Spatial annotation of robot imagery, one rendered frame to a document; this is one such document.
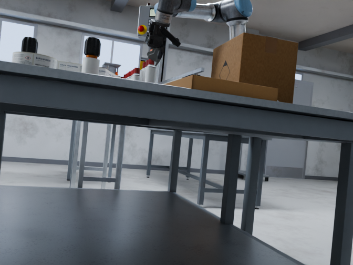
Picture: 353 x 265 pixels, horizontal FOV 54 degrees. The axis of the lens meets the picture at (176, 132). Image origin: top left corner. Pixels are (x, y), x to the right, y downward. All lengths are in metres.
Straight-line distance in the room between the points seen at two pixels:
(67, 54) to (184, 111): 5.67
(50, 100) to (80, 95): 0.06
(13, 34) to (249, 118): 5.82
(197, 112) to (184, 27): 6.19
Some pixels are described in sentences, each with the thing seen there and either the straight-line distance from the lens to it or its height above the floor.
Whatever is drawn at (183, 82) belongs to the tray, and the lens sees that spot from 0.95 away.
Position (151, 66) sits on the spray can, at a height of 1.04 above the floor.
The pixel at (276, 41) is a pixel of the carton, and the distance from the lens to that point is 1.43.
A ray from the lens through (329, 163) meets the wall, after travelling 8.80.
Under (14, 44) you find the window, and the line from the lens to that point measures 6.52.
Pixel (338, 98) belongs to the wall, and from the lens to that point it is 8.93.
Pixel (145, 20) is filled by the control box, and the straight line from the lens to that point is 2.21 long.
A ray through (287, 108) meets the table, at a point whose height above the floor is 0.81.
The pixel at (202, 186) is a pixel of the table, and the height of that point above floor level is 0.22.
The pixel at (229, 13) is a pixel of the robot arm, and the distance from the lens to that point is 1.95.
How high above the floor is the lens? 0.72
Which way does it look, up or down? level
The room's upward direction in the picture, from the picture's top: 5 degrees clockwise
